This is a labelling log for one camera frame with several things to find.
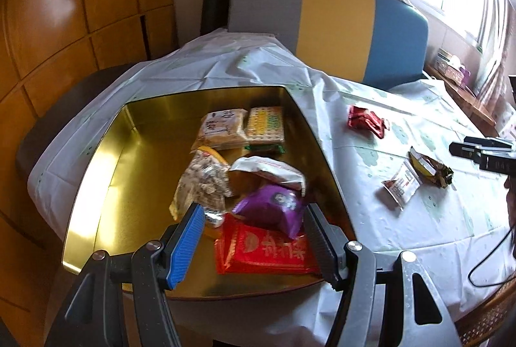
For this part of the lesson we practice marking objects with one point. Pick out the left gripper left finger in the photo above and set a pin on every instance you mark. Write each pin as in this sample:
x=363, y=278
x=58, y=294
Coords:
x=92, y=313

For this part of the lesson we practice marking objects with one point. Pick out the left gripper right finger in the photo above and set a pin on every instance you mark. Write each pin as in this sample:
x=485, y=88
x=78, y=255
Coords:
x=414, y=313

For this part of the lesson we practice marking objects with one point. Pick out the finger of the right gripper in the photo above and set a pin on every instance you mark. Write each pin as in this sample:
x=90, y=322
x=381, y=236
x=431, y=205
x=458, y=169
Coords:
x=466, y=151
x=489, y=142

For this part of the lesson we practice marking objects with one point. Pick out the brown gold chocolate packet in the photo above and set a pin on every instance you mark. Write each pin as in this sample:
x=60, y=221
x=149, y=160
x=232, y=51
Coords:
x=430, y=169

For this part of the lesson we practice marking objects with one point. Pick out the white red snack packet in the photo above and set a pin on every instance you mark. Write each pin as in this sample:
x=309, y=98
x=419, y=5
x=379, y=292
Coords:
x=404, y=184

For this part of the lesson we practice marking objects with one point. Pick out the dark red candy packets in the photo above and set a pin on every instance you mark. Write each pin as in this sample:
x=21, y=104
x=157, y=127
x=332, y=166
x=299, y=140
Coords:
x=363, y=119

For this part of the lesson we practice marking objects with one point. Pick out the nut bar orange packet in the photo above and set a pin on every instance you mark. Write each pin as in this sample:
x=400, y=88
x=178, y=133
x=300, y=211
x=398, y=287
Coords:
x=205, y=182

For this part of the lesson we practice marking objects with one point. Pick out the white grey snack packet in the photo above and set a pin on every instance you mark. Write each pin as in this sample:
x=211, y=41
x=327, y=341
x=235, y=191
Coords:
x=273, y=170

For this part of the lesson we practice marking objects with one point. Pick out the wooden side table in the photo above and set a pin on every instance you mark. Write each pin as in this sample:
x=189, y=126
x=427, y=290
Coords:
x=465, y=100

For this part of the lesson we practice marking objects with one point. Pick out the tissue box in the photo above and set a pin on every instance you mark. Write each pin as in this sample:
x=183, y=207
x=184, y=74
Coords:
x=450, y=66

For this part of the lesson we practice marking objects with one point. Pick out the light cloud-print tablecloth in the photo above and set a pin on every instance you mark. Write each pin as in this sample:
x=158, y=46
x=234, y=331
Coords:
x=457, y=232

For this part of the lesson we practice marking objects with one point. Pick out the gold tin box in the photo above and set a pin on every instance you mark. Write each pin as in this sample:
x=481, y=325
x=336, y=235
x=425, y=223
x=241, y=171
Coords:
x=124, y=196

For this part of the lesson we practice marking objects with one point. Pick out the large red snack bag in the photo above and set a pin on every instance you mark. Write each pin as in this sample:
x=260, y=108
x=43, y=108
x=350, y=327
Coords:
x=245, y=249

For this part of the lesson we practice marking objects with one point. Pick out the purple snack packet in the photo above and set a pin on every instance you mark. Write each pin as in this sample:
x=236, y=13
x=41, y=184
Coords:
x=273, y=207

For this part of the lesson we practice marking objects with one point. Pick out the grey yellow blue chair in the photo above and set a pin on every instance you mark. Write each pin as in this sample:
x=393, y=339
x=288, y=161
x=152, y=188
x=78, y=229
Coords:
x=380, y=43

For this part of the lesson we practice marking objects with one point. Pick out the beige cracker packet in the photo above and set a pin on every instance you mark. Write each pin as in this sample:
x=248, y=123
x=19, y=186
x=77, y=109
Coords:
x=222, y=130

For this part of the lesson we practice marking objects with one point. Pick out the green yellow biscuit packet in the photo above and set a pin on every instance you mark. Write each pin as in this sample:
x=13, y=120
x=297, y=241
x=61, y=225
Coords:
x=265, y=130

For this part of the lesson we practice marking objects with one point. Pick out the wooden cabinet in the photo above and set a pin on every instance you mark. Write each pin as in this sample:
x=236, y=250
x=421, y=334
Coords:
x=48, y=46

